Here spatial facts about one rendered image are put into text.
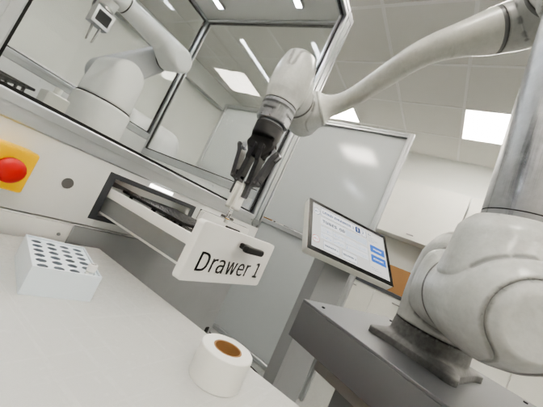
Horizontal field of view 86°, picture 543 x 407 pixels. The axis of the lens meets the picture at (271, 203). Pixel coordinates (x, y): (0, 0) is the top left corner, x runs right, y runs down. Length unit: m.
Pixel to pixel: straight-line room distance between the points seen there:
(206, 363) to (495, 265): 0.38
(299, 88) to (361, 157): 1.72
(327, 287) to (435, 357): 0.90
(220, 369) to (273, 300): 2.05
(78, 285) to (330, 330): 0.46
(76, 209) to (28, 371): 0.43
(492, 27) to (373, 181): 1.63
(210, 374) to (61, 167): 0.49
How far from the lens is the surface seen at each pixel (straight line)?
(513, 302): 0.45
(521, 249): 0.50
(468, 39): 0.84
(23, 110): 0.67
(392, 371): 0.59
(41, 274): 0.47
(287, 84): 0.76
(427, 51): 0.83
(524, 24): 0.87
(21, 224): 0.71
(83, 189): 0.73
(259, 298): 2.49
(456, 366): 0.72
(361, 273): 1.48
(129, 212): 0.68
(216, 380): 0.40
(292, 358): 1.59
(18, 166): 0.60
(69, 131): 0.69
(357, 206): 2.30
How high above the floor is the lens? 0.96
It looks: 5 degrees up
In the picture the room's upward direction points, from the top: 25 degrees clockwise
